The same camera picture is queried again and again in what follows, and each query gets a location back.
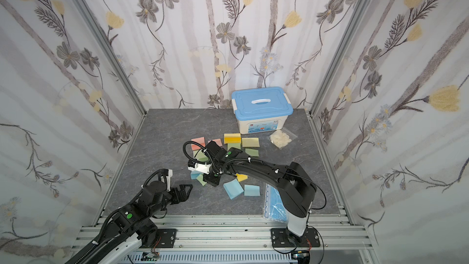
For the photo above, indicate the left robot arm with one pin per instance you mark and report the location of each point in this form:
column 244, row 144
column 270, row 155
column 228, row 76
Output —
column 131, row 227

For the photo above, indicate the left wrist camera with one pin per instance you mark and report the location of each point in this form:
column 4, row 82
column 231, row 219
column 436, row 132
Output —
column 165, row 177

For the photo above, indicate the small circuit board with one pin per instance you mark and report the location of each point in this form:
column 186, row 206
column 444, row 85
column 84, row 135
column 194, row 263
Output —
column 150, row 256

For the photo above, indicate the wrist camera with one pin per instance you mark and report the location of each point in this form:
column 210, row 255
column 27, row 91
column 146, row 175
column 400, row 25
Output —
column 165, row 177
column 201, row 168

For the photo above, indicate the pink memo pad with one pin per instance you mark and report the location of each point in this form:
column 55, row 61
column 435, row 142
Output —
column 198, row 142

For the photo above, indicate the white storage box blue lid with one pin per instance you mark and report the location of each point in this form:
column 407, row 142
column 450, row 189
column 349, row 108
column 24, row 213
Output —
column 261, row 110

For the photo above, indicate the bag of blue face masks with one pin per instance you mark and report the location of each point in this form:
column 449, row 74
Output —
column 274, row 209

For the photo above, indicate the small green memo pad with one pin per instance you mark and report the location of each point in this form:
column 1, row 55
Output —
column 200, row 179

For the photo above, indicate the torn blue memo page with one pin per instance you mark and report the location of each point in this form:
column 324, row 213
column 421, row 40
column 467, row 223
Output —
column 252, row 191

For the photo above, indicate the torn green memo page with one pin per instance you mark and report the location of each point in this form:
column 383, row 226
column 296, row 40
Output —
column 252, row 152

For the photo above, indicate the yellow memo pad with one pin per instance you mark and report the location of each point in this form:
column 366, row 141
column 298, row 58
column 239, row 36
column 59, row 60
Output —
column 241, row 177
column 232, row 138

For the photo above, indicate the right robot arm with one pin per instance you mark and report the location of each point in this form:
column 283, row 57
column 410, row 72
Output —
column 295, row 187

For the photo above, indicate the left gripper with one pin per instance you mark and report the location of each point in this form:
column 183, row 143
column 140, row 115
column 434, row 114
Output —
column 183, row 192

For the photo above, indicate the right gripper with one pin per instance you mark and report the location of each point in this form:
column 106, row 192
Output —
column 211, row 178

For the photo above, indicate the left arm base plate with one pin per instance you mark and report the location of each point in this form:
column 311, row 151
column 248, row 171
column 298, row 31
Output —
column 159, row 239

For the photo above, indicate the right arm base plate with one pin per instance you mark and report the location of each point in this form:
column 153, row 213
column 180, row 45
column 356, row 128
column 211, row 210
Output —
column 283, row 238

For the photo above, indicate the torn yellow memo page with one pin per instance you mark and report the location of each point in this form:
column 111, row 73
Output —
column 250, row 142

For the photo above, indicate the blue memo pad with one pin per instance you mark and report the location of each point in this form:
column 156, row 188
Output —
column 194, row 175
column 233, row 189

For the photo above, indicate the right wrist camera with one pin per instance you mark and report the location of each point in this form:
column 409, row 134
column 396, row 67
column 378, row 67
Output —
column 201, row 168

